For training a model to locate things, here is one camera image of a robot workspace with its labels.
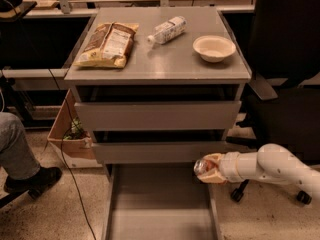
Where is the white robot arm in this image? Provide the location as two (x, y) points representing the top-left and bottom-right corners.
(194, 144), (320, 203)

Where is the grey drawer cabinet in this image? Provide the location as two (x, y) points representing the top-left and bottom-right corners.
(64, 6), (253, 172)

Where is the grey top drawer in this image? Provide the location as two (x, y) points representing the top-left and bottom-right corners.
(75, 101), (241, 131)

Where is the grey middle drawer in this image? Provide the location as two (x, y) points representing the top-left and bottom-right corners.
(92, 141), (249, 164)

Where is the brown chip bag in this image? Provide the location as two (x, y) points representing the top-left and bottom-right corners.
(74, 22), (139, 69)

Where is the cardboard box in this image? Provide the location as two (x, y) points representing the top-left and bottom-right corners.
(47, 91), (99, 169)

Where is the grey open bottom drawer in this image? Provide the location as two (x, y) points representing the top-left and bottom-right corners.
(101, 163), (223, 240)

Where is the grey trouser leg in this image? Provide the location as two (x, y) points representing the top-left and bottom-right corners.
(0, 112), (40, 180)

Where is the black cable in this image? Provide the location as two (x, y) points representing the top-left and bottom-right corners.
(3, 0), (98, 240)

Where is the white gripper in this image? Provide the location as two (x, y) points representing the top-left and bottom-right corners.
(199, 152), (239, 184)

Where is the green plant in box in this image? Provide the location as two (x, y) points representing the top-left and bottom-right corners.
(63, 117), (87, 140)

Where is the clear plastic water bottle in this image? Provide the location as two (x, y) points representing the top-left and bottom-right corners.
(147, 16), (187, 45)

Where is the black office chair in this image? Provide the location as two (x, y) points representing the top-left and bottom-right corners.
(226, 0), (320, 206)

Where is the black shoe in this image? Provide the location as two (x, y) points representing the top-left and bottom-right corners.
(4, 167), (62, 193)

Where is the white paper bowl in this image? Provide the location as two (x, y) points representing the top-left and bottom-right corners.
(193, 35), (236, 63)

